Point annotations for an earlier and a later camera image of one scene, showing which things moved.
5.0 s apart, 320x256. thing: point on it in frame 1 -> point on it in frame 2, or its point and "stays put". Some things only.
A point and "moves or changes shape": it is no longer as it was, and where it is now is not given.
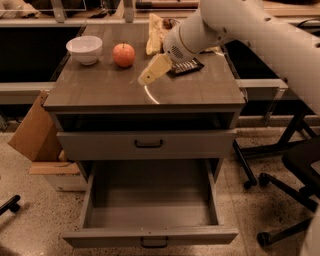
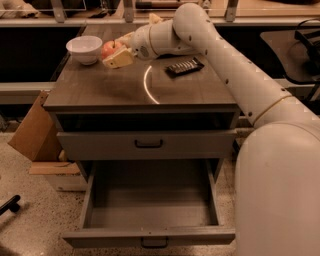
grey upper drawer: [146, 145] stays put
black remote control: [185, 67] stays put
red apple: [123, 54] moves or changes shape
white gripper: [174, 46] -> [140, 42]
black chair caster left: [11, 204] stays put
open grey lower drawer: [152, 203] stays put
